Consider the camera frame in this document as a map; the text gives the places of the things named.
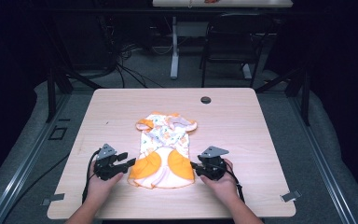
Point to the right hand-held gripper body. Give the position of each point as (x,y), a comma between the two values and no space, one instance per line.
(213,165)

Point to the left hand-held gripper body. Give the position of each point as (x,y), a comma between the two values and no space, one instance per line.
(105,165)

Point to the orange and white baby garment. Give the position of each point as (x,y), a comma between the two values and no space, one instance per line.
(155,140)

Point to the person's left hand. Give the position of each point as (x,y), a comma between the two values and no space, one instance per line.
(101,186)

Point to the person's right hand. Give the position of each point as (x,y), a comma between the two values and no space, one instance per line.
(223,186)

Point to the black chair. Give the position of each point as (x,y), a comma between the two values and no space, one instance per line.
(233,46)

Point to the white desk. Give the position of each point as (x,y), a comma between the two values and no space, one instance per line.
(217,3)

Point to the grey metal table bracket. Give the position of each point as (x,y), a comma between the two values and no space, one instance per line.
(53,198)
(291,196)

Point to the aluminium floor rail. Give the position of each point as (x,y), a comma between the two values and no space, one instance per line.
(323,165)
(28,161)

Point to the black metal frame stand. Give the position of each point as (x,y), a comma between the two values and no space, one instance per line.
(57,81)
(295,90)

